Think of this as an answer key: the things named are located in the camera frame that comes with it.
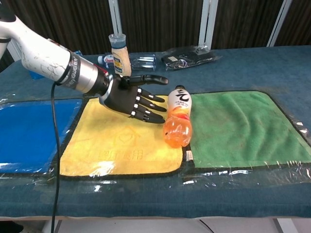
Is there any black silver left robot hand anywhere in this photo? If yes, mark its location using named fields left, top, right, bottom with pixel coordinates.
left=99, top=74, right=170, bottom=125

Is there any orange drink bottle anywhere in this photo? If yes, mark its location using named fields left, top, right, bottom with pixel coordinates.
left=163, top=84, right=193, bottom=149

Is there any beige bottle with clear cap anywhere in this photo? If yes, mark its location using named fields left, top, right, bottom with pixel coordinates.
left=108, top=33, right=133, bottom=77

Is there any clear water bottle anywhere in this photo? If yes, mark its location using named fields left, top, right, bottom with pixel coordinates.
left=97, top=53, right=157, bottom=72

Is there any yellow microfiber cloth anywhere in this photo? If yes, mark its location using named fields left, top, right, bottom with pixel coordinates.
left=59, top=95, right=184, bottom=177

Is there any black plastic bag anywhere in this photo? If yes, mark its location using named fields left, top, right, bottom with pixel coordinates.
left=160, top=44, right=223, bottom=72

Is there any blue microfiber cloth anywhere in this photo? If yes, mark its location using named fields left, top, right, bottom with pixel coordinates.
left=0, top=98, right=84, bottom=174

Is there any clear plastic cover sheet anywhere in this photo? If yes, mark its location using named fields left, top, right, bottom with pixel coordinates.
left=0, top=89, right=311, bottom=191

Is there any green microfiber cloth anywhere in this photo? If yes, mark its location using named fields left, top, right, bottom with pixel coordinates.
left=185, top=90, right=311, bottom=170

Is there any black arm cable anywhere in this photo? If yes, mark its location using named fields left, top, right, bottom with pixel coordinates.
left=50, top=82, right=62, bottom=233

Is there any white partition post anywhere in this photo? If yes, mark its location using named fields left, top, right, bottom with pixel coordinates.
left=266, top=0, right=293, bottom=48
left=197, top=0, right=218, bottom=50
left=108, top=0, right=125, bottom=37

